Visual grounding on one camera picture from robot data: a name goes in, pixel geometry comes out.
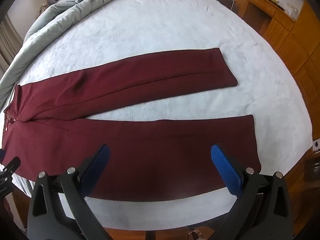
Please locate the beige sandal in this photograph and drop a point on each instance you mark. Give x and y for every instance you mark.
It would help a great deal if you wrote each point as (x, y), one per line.
(195, 233)

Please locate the white card with black mark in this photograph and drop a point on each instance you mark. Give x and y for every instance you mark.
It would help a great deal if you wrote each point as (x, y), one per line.
(316, 145)

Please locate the beige curtain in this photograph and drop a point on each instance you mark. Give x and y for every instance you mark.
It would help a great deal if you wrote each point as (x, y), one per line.
(7, 45)

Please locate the patterned pillow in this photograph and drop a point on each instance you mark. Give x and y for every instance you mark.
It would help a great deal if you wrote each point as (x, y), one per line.
(46, 6)

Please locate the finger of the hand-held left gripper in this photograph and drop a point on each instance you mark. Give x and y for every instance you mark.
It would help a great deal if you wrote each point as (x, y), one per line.
(11, 165)

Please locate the maroon pants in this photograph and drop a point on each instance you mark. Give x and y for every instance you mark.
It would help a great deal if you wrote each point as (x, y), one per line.
(125, 140)

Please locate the grey-green duvet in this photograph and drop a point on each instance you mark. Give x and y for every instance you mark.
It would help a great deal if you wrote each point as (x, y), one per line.
(75, 7)

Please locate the white fleece bed blanket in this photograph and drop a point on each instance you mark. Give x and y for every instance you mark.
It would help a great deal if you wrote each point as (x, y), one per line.
(162, 30)

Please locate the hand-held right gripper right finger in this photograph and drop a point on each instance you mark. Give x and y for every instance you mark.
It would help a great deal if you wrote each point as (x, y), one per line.
(223, 166)

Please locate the clear jar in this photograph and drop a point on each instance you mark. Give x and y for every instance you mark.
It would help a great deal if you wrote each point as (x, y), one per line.
(293, 12)

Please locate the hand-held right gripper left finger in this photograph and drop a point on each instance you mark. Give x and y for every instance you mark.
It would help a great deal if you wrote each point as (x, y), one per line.
(99, 158)

